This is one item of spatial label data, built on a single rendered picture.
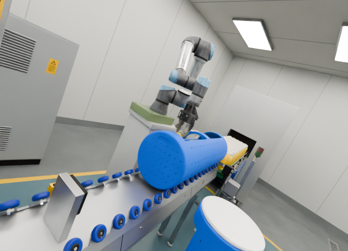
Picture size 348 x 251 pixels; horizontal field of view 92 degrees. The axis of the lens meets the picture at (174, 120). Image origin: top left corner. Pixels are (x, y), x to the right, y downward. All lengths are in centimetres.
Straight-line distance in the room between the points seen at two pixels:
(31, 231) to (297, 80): 587
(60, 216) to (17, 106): 167
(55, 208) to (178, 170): 46
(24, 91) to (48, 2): 160
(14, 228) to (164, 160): 53
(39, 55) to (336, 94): 583
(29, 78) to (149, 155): 152
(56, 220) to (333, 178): 547
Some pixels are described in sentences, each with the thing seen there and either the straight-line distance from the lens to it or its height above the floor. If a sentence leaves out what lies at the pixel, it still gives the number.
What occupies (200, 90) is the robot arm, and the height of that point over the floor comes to 148.
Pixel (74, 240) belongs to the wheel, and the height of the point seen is 98.
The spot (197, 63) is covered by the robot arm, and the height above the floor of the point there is 167.
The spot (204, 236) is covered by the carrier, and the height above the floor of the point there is 98.
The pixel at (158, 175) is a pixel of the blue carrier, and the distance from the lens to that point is 86.
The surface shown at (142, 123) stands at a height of 110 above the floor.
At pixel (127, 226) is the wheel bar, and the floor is 92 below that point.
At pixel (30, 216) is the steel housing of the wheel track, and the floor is 93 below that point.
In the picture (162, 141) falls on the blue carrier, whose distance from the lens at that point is 83.
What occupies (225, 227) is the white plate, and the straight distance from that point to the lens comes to 78.
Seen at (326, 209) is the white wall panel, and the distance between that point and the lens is 572.
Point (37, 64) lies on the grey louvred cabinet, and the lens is 207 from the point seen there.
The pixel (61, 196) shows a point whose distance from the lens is 59.
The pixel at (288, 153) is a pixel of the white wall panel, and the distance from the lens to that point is 560.
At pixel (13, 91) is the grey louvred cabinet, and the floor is 82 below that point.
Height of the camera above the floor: 143
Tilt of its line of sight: 9 degrees down
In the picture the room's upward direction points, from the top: 25 degrees clockwise
